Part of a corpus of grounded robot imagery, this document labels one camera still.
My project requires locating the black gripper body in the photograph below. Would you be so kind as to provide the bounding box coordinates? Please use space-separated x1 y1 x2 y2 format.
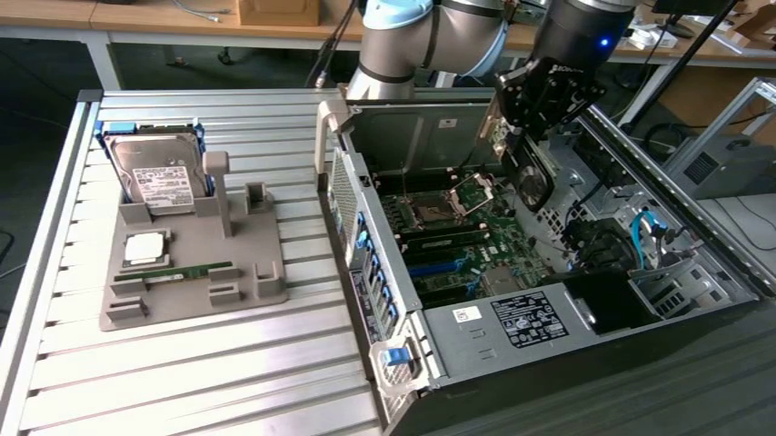
525 0 636 94

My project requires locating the graphics card with metal bracket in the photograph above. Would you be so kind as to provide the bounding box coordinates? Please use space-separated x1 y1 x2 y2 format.
477 102 558 213

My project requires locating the white flat device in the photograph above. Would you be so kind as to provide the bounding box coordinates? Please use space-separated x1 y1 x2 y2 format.
628 26 678 50

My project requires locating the black monitor with stand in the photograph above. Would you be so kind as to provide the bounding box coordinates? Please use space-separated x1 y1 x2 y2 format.
650 0 739 40

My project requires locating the black stand pole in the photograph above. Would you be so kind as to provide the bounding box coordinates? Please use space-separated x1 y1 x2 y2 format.
617 0 743 131

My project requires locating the open PC case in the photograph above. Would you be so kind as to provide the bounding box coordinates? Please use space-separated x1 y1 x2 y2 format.
314 88 776 436

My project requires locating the metal socket cover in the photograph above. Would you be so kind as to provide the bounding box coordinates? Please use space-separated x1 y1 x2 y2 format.
447 172 505 214

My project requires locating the CPU socket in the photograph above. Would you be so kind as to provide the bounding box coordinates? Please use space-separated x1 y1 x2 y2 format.
411 193 467 226

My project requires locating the wooden desk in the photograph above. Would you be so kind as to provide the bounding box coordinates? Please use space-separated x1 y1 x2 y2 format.
506 0 776 133
0 0 365 90

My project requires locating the grey computer tower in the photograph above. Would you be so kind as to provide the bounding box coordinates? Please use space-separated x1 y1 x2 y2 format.
664 131 776 201

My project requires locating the green motherboard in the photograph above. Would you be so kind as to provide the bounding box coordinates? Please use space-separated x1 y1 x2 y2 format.
375 167 565 310

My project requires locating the open brown cardboard box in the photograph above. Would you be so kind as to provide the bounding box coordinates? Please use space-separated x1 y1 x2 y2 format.
731 0 776 51

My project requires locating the black RAM stick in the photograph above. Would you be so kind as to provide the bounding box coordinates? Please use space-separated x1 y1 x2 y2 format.
399 226 490 255

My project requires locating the blue expansion slot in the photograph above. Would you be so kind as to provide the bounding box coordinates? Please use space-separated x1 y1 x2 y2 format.
406 259 466 278

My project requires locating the silver chipset heatsink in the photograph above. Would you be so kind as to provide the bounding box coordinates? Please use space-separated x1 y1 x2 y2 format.
481 267 529 294

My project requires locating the metal disk bay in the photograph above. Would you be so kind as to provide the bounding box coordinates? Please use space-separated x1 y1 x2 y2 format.
626 253 759 322

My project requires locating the grey power supply unit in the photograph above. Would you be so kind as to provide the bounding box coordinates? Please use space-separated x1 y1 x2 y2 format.
421 281 601 381

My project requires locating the hard disk in blue carrier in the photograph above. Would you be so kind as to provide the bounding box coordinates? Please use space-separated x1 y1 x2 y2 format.
95 118 211 217

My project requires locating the green RAM stick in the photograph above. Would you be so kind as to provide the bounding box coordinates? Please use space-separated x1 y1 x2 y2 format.
112 261 235 284

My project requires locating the silver CPU chip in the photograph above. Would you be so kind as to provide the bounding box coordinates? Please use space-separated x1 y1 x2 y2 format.
123 234 168 267

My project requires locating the grey parts rack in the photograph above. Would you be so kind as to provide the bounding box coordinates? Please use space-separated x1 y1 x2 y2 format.
99 149 291 332

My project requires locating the metal box with wires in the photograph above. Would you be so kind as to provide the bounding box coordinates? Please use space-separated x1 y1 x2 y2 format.
506 0 546 24

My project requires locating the blue wire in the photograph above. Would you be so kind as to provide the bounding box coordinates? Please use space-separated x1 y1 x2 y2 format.
628 206 668 272

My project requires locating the aluminium profile frame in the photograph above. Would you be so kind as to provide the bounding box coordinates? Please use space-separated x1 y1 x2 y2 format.
696 75 776 151

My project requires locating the black cable bundle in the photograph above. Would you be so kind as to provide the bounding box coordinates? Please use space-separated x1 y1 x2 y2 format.
562 217 632 273

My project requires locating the white cable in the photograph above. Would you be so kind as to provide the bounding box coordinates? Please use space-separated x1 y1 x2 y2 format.
172 0 235 22

